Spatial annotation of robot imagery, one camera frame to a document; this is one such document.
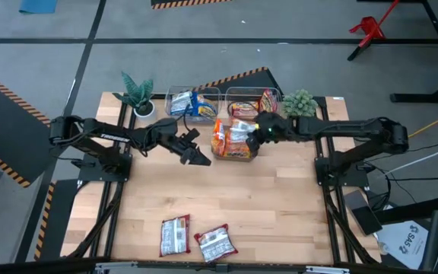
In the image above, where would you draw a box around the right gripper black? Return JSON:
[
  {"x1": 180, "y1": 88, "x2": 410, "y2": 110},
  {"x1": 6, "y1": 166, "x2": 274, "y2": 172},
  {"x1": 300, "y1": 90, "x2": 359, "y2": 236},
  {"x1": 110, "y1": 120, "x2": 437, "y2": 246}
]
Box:
[{"x1": 246, "y1": 112, "x2": 294, "y2": 154}]

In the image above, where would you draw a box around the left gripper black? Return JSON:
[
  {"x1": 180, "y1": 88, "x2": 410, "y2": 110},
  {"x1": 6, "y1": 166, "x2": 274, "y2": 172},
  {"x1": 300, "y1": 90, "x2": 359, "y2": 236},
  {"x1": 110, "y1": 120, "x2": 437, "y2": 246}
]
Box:
[{"x1": 165, "y1": 132, "x2": 212, "y2": 167}]

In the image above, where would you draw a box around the red Maruchan ramen packet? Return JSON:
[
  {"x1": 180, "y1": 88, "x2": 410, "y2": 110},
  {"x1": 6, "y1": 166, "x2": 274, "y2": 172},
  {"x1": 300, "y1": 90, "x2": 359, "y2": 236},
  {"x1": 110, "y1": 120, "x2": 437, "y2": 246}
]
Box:
[
  {"x1": 159, "y1": 214, "x2": 192, "y2": 258},
  {"x1": 193, "y1": 223, "x2": 239, "y2": 264},
  {"x1": 230, "y1": 100, "x2": 260, "y2": 118},
  {"x1": 259, "y1": 89, "x2": 279, "y2": 114}
]

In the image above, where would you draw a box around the blue Maruchan ramen packet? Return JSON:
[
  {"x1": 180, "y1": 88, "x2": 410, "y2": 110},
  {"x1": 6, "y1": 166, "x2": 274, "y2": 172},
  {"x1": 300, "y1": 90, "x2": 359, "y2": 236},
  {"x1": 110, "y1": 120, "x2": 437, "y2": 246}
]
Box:
[
  {"x1": 194, "y1": 94, "x2": 218, "y2": 118},
  {"x1": 170, "y1": 91, "x2": 197, "y2": 116}
]

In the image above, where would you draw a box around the clear plastic bin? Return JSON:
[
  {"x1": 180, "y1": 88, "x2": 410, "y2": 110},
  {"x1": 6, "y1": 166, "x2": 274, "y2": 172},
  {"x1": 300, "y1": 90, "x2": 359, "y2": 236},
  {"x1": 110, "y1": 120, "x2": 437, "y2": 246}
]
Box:
[
  {"x1": 164, "y1": 85, "x2": 222, "y2": 123},
  {"x1": 224, "y1": 86, "x2": 283, "y2": 119}
]

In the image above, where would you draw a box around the round green succulent plant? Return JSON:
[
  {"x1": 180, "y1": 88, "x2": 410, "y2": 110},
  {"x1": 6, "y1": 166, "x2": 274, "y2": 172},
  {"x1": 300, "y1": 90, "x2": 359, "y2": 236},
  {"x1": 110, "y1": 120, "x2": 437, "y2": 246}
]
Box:
[{"x1": 281, "y1": 88, "x2": 319, "y2": 118}]

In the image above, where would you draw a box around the black hazard-striped floor mat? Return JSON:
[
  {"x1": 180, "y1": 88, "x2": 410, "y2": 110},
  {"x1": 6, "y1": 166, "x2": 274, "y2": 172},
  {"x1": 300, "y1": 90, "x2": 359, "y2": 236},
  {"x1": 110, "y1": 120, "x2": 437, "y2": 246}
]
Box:
[
  {"x1": 34, "y1": 178, "x2": 79, "y2": 262},
  {"x1": 192, "y1": 66, "x2": 284, "y2": 96},
  {"x1": 151, "y1": 0, "x2": 235, "y2": 11},
  {"x1": 0, "y1": 66, "x2": 59, "y2": 190}
]

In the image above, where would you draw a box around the green plant in white pot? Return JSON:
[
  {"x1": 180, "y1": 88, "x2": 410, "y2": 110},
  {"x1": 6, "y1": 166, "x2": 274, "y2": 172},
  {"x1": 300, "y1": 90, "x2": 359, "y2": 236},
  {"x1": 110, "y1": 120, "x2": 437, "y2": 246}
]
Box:
[{"x1": 113, "y1": 71, "x2": 157, "y2": 119}]

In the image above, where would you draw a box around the grey flat device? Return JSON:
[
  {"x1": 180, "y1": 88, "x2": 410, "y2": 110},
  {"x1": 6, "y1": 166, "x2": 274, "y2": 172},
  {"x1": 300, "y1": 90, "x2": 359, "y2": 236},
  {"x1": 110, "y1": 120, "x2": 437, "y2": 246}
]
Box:
[{"x1": 343, "y1": 189, "x2": 383, "y2": 236}]

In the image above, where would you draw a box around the red metal floor stand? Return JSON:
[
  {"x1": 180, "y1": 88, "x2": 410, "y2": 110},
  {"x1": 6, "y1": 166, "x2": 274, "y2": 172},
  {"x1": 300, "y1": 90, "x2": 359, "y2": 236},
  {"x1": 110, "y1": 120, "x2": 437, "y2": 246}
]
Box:
[{"x1": 349, "y1": 0, "x2": 401, "y2": 49}]

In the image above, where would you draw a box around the black desk beam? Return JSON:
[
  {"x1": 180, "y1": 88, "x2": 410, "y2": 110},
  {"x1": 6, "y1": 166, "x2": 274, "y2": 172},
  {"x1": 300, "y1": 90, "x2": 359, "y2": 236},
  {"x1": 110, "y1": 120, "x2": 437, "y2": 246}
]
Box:
[{"x1": 374, "y1": 196, "x2": 438, "y2": 225}]

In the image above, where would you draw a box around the white printed paper sheet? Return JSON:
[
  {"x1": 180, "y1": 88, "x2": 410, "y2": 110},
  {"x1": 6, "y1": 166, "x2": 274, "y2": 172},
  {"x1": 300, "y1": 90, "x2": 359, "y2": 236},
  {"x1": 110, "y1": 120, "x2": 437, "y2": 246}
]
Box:
[{"x1": 376, "y1": 220, "x2": 429, "y2": 270}]

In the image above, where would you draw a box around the blue floor mat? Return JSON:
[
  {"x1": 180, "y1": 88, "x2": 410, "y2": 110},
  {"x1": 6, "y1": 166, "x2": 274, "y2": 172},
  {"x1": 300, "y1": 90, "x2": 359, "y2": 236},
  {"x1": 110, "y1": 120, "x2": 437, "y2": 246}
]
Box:
[{"x1": 18, "y1": 0, "x2": 59, "y2": 14}]

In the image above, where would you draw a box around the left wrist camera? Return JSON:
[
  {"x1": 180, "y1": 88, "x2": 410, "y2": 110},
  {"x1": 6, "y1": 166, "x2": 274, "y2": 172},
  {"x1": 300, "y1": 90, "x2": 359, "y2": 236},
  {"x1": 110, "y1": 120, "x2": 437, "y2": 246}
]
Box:
[{"x1": 183, "y1": 128, "x2": 202, "y2": 145}]

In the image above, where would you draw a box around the left gripper black cable loop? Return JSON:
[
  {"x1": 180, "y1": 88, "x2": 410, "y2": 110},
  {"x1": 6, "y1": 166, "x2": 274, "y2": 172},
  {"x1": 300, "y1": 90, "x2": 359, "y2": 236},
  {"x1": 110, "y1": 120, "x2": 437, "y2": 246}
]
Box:
[{"x1": 180, "y1": 108, "x2": 192, "y2": 134}]

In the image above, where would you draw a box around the silver metal bracket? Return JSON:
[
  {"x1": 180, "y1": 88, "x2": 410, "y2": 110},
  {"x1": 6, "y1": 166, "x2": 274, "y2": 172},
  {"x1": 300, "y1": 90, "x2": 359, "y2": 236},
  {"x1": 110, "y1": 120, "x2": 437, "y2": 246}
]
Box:
[
  {"x1": 306, "y1": 266, "x2": 351, "y2": 274},
  {"x1": 95, "y1": 261, "x2": 138, "y2": 273}
]

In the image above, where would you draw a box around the white cable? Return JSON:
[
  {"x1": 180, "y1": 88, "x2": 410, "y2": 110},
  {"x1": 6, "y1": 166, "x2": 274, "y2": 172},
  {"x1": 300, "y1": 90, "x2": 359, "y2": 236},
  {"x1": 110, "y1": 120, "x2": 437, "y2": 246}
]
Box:
[{"x1": 384, "y1": 139, "x2": 438, "y2": 176}]

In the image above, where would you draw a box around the black power cable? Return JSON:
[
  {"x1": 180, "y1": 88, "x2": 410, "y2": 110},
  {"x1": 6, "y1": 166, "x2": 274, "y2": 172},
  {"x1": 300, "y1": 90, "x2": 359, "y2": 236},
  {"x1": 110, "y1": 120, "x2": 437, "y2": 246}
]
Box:
[{"x1": 388, "y1": 174, "x2": 438, "y2": 182}]

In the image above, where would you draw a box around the yellow power cable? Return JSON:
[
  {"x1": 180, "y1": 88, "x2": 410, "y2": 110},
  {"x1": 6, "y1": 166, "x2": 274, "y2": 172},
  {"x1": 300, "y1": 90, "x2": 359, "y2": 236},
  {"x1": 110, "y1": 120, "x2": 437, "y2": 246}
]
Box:
[{"x1": 407, "y1": 107, "x2": 438, "y2": 140}]

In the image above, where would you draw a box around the black desk frame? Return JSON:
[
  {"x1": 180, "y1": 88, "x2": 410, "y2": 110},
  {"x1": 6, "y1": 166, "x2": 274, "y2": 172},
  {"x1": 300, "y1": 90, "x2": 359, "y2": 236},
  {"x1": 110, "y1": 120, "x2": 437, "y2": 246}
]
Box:
[{"x1": 347, "y1": 0, "x2": 438, "y2": 104}]

